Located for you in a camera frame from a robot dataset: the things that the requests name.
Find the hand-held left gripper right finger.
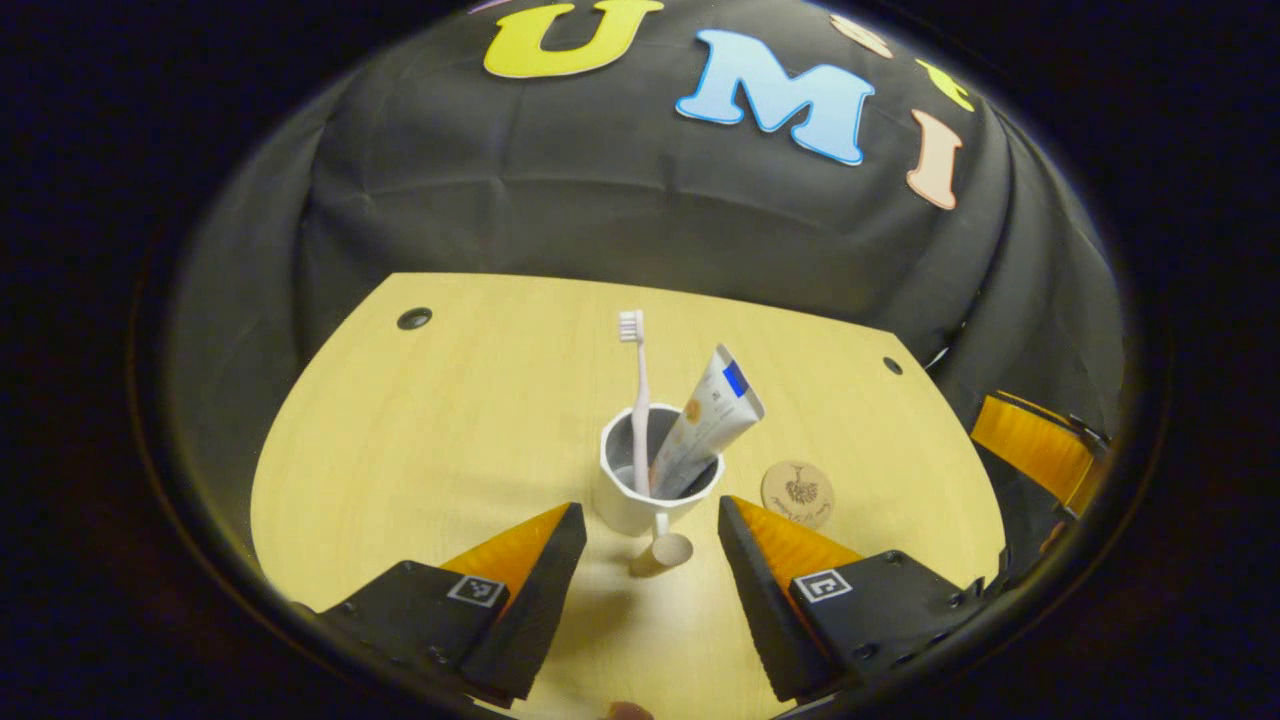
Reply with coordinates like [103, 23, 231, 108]
[717, 494, 989, 703]

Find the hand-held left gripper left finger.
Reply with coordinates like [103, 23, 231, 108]
[318, 501, 589, 703]

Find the round cork coaster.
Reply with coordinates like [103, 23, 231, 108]
[761, 460, 836, 529]

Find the white cup with wooden handle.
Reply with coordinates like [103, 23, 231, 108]
[599, 403, 726, 569]

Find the white toothpaste tube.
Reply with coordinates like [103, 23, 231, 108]
[648, 344, 766, 500]

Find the pale pink toothbrush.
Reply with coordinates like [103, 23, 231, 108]
[617, 309, 654, 498]

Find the wooden desktop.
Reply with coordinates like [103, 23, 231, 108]
[250, 272, 1008, 720]

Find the black backdrop cloth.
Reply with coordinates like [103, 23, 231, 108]
[165, 0, 1131, 521]

